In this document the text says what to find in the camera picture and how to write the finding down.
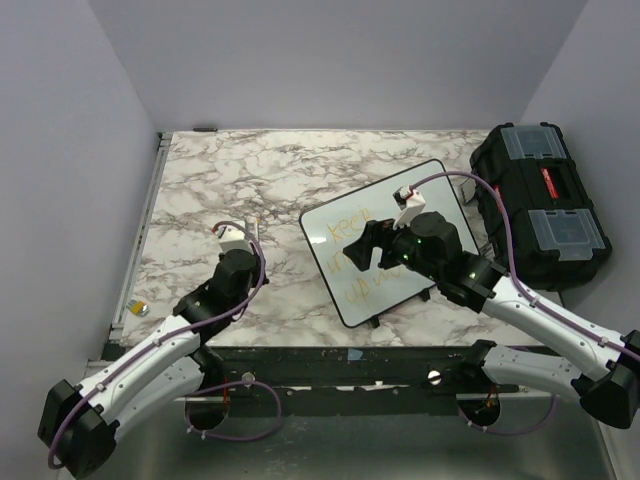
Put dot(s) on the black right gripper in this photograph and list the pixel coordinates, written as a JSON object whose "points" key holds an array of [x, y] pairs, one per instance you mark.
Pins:
{"points": [[378, 233]]}

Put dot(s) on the white whiteboard with black frame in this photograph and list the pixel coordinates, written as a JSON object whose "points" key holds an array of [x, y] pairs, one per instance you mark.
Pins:
{"points": [[330, 226]]}

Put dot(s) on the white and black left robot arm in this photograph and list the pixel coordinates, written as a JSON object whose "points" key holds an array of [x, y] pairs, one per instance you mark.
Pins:
{"points": [[82, 423]]}

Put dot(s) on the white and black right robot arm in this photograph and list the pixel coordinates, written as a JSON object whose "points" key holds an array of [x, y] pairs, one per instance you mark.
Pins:
{"points": [[593, 365]]}

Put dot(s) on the blue tape piece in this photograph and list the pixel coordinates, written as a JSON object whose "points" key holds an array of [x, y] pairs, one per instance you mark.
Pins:
{"points": [[354, 354]]}

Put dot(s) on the black plastic toolbox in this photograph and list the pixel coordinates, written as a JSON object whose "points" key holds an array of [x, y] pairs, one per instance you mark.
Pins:
{"points": [[535, 208]]}

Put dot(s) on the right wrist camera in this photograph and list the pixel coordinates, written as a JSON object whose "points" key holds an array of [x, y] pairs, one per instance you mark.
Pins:
{"points": [[411, 204]]}

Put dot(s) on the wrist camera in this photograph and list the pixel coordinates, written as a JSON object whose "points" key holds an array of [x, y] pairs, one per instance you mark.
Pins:
{"points": [[231, 238], [411, 204]]}

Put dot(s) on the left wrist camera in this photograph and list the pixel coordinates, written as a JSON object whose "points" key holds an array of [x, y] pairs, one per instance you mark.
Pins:
{"points": [[231, 238]]}

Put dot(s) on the aluminium frame profile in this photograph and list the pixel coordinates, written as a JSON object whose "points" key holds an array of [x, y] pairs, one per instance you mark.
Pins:
{"points": [[102, 187]]}

